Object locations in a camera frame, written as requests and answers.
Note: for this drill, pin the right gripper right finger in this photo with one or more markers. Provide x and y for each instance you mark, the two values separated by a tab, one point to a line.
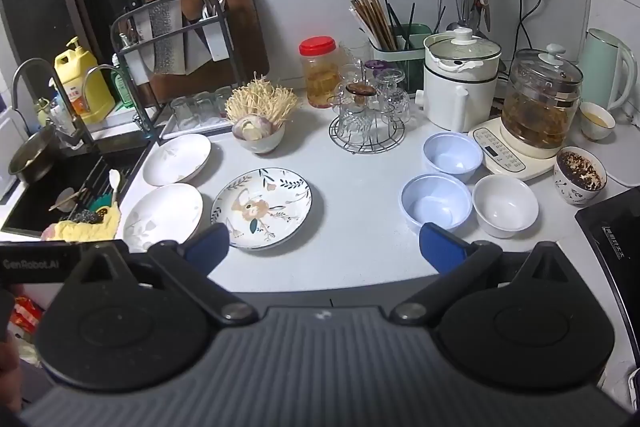
460	267

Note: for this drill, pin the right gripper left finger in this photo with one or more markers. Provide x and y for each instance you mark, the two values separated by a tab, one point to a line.
188	266

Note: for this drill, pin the white leaf plate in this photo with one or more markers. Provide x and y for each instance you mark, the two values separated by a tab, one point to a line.
178	160
169	213

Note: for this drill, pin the light blue bowl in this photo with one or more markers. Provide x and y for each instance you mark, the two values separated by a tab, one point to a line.
435	198
451	153

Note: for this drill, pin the white ceramic bowl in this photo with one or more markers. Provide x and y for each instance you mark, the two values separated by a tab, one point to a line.
504	206

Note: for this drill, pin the floral patterned plate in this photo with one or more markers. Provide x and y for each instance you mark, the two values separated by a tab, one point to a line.
262	208

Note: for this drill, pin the steel kitchen faucet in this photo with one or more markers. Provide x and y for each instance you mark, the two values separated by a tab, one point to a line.
61	116

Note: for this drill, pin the person left hand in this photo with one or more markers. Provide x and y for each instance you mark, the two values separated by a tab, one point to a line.
10	375

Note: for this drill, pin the yellow dish cloth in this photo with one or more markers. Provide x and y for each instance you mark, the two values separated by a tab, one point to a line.
69	231

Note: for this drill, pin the steel saucepan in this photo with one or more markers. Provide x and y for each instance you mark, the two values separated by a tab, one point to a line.
35	158

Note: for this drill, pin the white spoon in sink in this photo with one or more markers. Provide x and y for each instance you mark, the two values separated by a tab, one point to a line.
114	179

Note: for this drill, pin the white tray with glasses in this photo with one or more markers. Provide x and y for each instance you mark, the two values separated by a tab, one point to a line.
203	113

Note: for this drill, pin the bowl with dark spices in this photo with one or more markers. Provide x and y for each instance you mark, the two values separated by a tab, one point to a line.
578	175

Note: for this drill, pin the bowl with enoki and onion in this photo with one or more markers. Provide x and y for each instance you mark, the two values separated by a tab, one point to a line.
258	112

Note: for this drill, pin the green soap bottle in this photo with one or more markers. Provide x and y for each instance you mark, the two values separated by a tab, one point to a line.
122	90

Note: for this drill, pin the glass health kettle with base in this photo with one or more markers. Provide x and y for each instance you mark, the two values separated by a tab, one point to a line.
542	98

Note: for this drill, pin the yellow detergent bottle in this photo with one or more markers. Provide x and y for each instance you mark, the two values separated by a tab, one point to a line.
71	66

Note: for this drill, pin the white electric cooker pot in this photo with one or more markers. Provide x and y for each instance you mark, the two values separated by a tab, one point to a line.
460	76

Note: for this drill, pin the small bowl with yellow liquid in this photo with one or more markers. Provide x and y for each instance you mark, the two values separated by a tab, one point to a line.
595	121

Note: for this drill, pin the wooden cutting board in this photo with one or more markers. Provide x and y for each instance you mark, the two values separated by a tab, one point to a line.
250	50

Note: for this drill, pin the green chopstick holder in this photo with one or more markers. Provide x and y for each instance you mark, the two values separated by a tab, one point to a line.
392	40

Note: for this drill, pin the red lid glass jar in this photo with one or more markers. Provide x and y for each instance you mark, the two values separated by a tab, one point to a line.
318	56

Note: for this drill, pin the mint green electric kettle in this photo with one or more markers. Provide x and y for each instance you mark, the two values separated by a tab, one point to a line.
610	70

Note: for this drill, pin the wire glass cup rack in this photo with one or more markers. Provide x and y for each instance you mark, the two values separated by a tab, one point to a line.
372	108

